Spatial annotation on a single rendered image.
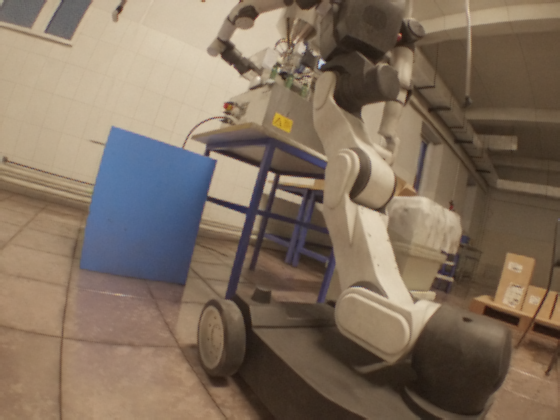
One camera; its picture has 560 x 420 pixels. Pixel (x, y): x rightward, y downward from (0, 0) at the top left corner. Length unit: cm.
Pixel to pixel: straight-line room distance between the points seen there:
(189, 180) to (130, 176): 26
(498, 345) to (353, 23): 92
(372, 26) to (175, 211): 105
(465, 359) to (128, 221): 120
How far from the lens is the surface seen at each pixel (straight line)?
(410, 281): 155
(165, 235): 130
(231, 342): 66
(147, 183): 125
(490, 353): 54
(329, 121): 89
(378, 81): 85
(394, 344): 56
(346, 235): 70
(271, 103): 135
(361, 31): 99
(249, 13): 122
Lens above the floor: 45
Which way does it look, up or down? level
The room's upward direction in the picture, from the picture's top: 15 degrees clockwise
